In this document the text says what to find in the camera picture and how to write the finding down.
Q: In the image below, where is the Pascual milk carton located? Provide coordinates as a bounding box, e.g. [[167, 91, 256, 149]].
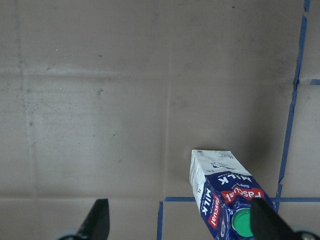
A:
[[189, 149, 274, 240]]

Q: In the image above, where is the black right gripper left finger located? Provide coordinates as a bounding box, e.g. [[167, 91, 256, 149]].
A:
[[75, 198, 110, 240]]

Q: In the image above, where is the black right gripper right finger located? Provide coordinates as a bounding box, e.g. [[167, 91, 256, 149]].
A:
[[250, 198, 320, 240]]

